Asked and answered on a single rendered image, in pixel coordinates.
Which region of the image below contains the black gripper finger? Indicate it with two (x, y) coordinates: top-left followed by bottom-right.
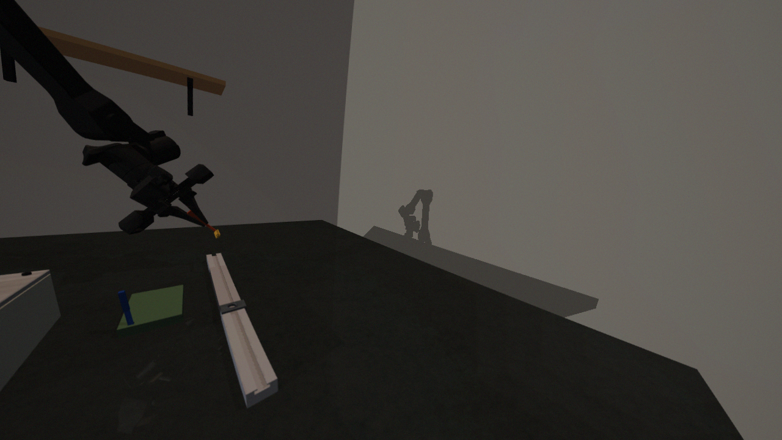
(179, 190), (208, 224)
(158, 206), (205, 226)

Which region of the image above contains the grey aluminum rail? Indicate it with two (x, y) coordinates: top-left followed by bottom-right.
(206, 253), (278, 408)

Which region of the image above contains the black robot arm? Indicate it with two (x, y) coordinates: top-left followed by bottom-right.
(0, 0), (181, 208)

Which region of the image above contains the dark blue pin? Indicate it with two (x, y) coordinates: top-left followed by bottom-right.
(118, 290), (134, 326)

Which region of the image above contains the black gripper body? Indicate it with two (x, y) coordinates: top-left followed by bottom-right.
(119, 163), (214, 234)

